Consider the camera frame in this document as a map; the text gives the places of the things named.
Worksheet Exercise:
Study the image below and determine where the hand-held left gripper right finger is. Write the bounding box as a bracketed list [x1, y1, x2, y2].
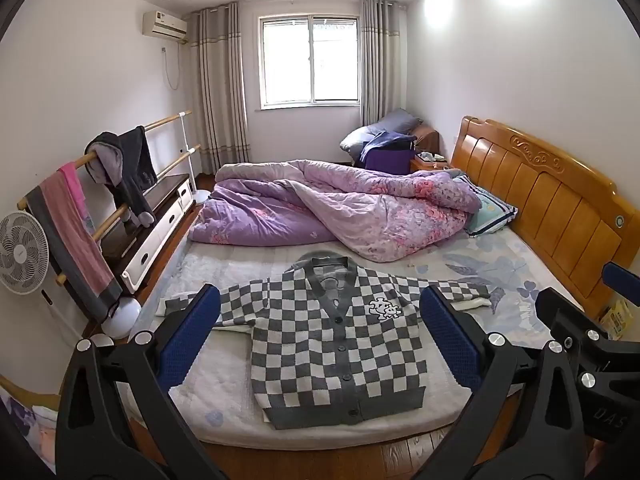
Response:
[417, 285, 599, 480]

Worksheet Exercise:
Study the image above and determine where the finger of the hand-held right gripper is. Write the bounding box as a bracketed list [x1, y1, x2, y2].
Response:
[601, 262, 640, 307]
[534, 287, 610, 358]

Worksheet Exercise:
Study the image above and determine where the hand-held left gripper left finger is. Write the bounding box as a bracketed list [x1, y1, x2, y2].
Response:
[56, 284, 227, 480]

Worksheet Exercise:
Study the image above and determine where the grey white checkered cardigan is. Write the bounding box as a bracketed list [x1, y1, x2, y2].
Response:
[159, 255, 492, 431]

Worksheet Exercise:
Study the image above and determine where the yellow bag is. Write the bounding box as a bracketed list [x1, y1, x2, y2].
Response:
[597, 297, 629, 339]

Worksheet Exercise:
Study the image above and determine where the pale floral bedsheet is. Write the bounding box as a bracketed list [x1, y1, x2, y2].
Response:
[130, 232, 586, 451]

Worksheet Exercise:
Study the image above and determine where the wooden bed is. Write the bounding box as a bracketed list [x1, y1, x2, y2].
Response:
[125, 116, 621, 480]

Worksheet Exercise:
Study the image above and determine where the white dark tv cabinet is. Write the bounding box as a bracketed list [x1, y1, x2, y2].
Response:
[100, 174, 196, 295]

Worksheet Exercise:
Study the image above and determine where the teal striped pillow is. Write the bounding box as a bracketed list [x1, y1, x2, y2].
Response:
[464, 172, 518, 237]

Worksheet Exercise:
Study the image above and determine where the pink grey striped towel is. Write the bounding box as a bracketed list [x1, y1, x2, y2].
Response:
[25, 162, 123, 323]

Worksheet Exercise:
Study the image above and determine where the purple floral quilt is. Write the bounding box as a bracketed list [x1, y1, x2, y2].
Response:
[189, 159, 482, 263]

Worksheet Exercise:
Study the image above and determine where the wooden nightstand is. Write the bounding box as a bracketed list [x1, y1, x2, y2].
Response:
[410, 152, 453, 175]

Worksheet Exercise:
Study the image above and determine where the dark hooded jacket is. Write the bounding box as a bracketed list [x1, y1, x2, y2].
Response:
[85, 126, 158, 226]

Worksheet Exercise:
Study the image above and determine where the bright pink cloth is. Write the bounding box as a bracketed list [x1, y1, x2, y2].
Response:
[59, 162, 96, 233]

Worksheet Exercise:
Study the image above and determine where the white standing fan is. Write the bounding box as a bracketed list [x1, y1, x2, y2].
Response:
[0, 211, 56, 311]

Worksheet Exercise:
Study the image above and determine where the dark purple blanket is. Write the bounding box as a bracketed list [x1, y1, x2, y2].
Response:
[360, 131, 416, 173]

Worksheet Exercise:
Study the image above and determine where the purple floral cloth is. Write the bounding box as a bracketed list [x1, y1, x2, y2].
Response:
[0, 392, 56, 476]

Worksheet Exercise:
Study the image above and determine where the brown chair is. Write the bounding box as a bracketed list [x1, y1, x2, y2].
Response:
[412, 122, 441, 157]

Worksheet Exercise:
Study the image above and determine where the wooden drying rack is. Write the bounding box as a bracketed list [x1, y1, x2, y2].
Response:
[17, 110, 213, 341]

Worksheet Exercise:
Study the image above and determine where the grey striped curtain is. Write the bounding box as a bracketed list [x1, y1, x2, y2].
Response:
[360, 0, 407, 126]
[189, 2, 249, 177]

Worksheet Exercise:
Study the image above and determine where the window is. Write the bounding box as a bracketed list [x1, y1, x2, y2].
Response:
[257, 14, 362, 108]

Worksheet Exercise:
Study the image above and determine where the white air conditioner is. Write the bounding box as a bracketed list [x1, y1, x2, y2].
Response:
[142, 10, 188, 40]

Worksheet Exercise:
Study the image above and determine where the air conditioner cable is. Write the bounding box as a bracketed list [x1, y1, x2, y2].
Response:
[161, 46, 182, 90]

